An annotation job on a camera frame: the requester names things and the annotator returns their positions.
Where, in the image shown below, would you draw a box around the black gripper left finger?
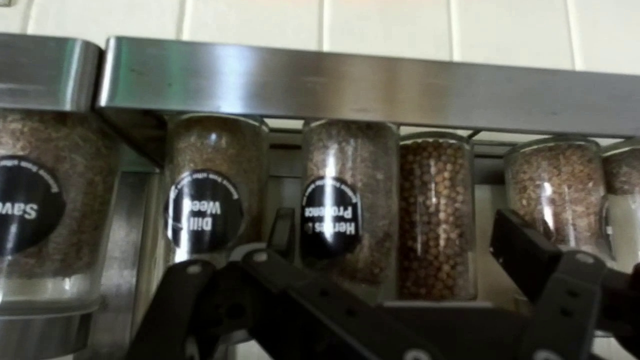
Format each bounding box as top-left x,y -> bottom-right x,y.
126,206 -> 429,360

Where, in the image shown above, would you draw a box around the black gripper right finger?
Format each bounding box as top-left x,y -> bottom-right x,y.
488,206 -> 640,360

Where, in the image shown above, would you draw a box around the Herbes de Provence spice jar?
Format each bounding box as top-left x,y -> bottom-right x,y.
300,119 -> 400,303

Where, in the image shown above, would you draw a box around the brown seed spice jar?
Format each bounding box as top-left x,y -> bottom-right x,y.
505,137 -> 611,261

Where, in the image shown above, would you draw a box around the glass spice jar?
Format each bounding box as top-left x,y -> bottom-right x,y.
601,142 -> 640,268

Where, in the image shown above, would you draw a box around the peppercorn spice jar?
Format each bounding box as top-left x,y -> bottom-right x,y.
398,131 -> 481,305

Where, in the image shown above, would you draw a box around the Dill Weed spice jar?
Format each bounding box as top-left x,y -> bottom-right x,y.
162,112 -> 272,268

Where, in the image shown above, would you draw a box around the stainless steel spice shelf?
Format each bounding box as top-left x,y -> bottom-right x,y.
0,33 -> 105,115
97,37 -> 640,187

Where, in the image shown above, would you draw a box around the Savory spice jar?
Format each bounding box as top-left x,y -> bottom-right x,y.
0,109 -> 121,360

